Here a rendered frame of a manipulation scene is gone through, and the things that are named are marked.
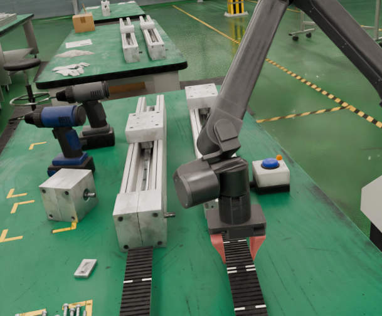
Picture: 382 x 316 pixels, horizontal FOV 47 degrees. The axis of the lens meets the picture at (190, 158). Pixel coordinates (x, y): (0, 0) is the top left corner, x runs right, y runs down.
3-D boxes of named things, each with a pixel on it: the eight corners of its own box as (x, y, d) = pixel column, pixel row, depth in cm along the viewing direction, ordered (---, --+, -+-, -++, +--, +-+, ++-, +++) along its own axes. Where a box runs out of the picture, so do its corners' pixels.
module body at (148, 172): (167, 224, 101) (162, 192, 98) (124, 229, 101) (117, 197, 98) (166, 115, 174) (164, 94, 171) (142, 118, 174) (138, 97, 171)
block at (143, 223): (178, 246, 93) (172, 207, 89) (120, 252, 93) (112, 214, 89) (177, 222, 101) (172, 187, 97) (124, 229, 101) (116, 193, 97)
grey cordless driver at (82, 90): (118, 145, 150) (106, 83, 141) (60, 154, 148) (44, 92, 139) (118, 137, 157) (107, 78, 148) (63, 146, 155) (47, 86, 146)
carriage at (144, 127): (165, 148, 128) (162, 126, 125) (128, 152, 128) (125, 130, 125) (165, 129, 143) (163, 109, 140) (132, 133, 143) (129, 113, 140)
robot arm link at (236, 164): (254, 160, 73) (236, 148, 77) (217, 170, 70) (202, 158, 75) (256, 195, 75) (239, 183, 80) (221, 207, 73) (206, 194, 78)
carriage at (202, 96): (220, 113, 151) (218, 94, 148) (189, 117, 151) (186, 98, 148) (215, 100, 166) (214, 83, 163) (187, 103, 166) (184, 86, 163)
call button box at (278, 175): (290, 192, 109) (290, 169, 106) (251, 196, 109) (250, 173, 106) (282, 177, 116) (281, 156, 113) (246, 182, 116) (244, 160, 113)
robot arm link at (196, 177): (230, 115, 74) (214, 135, 82) (167, 131, 70) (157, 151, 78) (258, 180, 71) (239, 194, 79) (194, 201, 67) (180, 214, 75)
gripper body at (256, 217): (206, 218, 82) (202, 183, 79) (259, 212, 82) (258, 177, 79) (209, 237, 76) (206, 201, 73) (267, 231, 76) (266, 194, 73)
